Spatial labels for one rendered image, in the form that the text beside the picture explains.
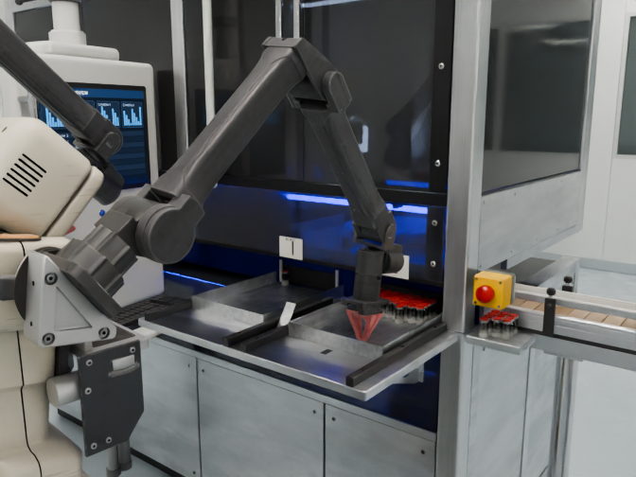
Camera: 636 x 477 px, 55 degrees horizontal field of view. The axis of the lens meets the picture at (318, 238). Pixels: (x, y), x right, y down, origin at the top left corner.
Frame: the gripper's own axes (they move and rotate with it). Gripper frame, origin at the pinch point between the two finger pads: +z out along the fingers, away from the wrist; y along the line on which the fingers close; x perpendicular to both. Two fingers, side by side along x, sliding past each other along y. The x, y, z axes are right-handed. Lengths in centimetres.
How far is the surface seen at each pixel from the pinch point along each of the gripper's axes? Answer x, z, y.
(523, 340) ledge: -24.7, -1.4, 30.6
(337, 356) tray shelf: 3.6, 3.9, -3.4
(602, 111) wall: 73, -125, 471
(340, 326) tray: 14.1, 1.3, 11.8
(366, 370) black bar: -8.0, 2.8, -9.7
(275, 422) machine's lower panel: 48, 42, 31
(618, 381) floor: -9, 55, 244
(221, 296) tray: 54, 1, 9
